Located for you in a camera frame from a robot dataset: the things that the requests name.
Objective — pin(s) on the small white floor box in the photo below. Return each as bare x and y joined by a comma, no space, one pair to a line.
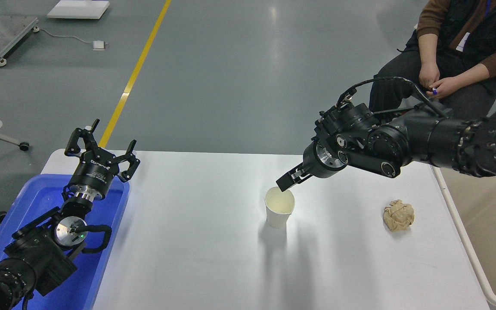
99,45

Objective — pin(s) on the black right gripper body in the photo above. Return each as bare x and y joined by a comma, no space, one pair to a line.
312,168

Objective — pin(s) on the person's left hand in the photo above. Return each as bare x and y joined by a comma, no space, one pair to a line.
446,87

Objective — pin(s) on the blue plastic tray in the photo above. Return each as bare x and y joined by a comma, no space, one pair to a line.
41,198

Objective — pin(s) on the white flat floor platform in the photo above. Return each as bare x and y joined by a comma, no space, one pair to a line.
78,9

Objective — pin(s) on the crumpled tan paper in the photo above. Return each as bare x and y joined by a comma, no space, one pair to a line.
398,216

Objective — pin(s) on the white paper cup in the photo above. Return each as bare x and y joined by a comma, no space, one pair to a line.
279,217

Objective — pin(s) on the person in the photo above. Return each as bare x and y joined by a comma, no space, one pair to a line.
467,26

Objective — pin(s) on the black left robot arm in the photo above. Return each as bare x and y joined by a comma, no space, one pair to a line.
37,258

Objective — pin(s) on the person's right hand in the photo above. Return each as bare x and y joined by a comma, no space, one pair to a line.
428,77

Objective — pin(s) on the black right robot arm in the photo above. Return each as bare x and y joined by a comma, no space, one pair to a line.
424,133

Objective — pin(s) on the metal frame cart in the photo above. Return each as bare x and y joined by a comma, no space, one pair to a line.
15,30

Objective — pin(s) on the large pale bin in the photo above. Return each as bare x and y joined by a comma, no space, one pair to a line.
489,241

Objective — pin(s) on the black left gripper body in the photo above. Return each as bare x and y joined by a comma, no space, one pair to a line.
95,170

